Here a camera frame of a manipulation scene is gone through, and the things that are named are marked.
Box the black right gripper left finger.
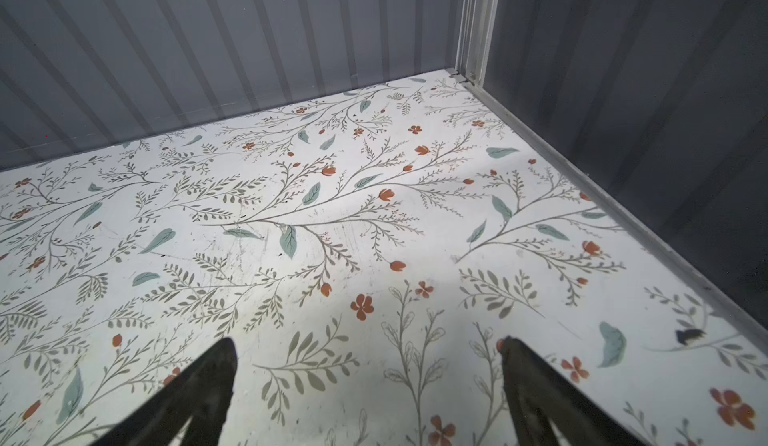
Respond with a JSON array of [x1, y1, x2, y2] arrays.
[[94, 337, 238, 445]]

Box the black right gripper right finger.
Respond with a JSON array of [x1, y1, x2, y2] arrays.
[[499, 336, 644, 446]]

